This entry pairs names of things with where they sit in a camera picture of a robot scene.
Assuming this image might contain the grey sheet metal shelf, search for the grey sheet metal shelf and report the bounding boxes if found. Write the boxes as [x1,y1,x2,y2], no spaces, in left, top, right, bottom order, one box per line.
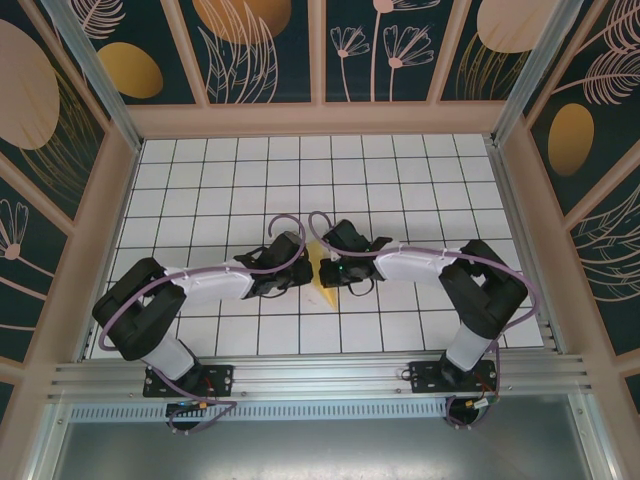
[44,417,619,480]

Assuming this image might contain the dark panel, pink flowers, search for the dark panel, pink flowers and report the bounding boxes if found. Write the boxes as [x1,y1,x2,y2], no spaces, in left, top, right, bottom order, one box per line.
[324,0,455,104]

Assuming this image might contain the dark panel, orange disc, feathers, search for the dark panel, orange disc, feathers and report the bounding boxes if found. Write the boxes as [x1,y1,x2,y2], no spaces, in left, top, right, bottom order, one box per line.
[178,0,315,105]

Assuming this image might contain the dark panel, pale disc, leaves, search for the dark panel, pale disc, leaves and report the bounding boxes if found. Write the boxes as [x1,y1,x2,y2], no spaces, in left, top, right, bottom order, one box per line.
[438,0,551,103]

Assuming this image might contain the dark panel, large pale disc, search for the dark panel, large pale disc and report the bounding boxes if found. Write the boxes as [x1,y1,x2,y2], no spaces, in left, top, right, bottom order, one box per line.
[0,0,110,224]

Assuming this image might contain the dark panel, single pink flower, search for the dark panel, single pink flower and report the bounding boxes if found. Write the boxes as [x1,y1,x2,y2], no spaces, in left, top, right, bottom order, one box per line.
[0,174,70,346]

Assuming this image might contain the dark panel, pink fern leaves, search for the dark panel, pink fern leaves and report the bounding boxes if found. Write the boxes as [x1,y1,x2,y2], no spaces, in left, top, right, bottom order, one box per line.
[569,185,640,357]

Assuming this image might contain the dark panel, gold oval, fern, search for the dark panel, gold oval, fern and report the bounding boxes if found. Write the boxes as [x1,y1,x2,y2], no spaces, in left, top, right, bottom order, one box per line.
[528,0,640,217]

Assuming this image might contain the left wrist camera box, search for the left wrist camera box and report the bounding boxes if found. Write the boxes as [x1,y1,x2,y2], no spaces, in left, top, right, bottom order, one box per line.
[267,232,307,269]

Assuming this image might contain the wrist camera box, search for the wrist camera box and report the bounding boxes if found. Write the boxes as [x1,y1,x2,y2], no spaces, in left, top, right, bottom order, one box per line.
[322,219,374,256]
[267,232,307,269]

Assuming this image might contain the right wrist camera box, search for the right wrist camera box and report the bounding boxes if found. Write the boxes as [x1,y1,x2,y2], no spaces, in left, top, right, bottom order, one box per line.
[322,219,374,256]

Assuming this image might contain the long aluminium mounting rail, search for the long aluminium mounting rail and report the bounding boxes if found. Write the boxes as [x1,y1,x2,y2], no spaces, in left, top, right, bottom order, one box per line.
[47,353,596,401]

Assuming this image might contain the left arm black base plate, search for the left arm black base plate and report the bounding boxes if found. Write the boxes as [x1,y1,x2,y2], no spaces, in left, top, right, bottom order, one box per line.
[143,363,236,399]

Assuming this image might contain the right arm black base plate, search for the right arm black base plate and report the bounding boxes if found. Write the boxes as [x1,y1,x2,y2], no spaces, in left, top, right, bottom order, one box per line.
[408,359,500,394]

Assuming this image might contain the slotted metal cable tray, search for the slotted metal cable tray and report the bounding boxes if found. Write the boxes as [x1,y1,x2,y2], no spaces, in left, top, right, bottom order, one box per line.
[69,402,584,425]

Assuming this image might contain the pink wooden enclosure frame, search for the pink wooden enclosure frame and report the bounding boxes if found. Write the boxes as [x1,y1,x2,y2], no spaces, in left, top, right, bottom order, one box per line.
[0,0,640,401]

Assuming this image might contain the aluminium table side rail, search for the aluminium table side rail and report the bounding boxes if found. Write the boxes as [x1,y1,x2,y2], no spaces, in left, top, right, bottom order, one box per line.
[484,137,566,354]

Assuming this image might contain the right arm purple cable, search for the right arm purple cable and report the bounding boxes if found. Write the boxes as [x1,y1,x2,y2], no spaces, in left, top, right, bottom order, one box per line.
[307,210,544,431]

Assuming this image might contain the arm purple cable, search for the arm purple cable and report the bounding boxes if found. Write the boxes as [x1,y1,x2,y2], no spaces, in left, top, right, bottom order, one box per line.
[98,213,309,436]
[307,210,544,431]

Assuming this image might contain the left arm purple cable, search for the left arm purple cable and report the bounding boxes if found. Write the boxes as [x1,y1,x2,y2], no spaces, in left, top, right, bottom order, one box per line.
[98,213,309,436]

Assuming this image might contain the aluminium corner post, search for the aluminium corner post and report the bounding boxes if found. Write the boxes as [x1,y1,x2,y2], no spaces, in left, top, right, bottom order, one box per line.
[492,0,591,146]
[42,0,144,151]

